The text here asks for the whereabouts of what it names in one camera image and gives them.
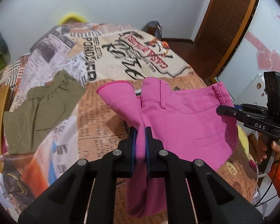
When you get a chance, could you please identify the yellow curved foam headrest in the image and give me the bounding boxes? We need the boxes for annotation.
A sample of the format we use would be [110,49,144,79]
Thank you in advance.
[58,13,87,25]

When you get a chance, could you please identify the grey blue backpack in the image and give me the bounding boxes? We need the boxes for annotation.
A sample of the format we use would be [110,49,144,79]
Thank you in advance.
[142,21,162,39]

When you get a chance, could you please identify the olive green shorts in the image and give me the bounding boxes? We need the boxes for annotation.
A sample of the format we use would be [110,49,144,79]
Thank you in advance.
[3,70,86,155]

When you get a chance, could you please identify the newspaper print bed cover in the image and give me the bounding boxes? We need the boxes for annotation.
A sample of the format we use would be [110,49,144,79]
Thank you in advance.
[0,22,259,224]

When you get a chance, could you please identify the brown wooden door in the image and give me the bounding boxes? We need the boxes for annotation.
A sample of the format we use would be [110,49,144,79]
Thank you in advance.
[194,0,255,79]

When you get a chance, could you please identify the pink pants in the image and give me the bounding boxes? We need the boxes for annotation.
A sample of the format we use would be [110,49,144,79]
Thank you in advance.
[97,77,238,218]

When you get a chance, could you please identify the white wardrobe sliding door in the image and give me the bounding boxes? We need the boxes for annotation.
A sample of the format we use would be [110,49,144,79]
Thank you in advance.
[218,0,280,98]

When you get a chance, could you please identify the right hand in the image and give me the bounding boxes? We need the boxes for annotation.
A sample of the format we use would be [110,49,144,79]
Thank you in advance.
[256,133,280,163]

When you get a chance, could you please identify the white laptop with stickers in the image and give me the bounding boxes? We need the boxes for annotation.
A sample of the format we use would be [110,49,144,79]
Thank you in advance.
[233,74,267,107]

